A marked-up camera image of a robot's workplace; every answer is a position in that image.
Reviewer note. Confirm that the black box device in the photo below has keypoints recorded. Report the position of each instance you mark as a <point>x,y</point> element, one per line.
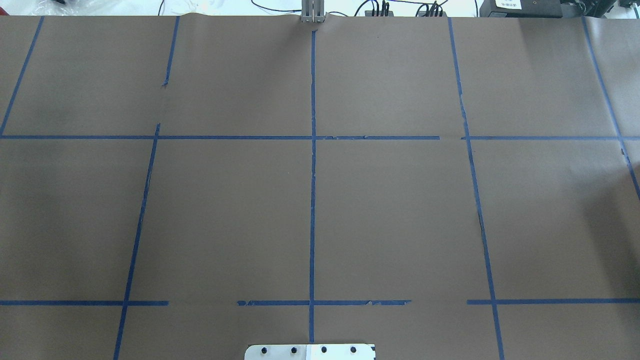
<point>551,9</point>

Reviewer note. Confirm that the aluminium frame post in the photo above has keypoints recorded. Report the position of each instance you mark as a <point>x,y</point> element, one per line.
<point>313,11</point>

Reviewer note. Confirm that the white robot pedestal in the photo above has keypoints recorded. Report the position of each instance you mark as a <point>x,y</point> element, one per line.
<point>327,351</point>

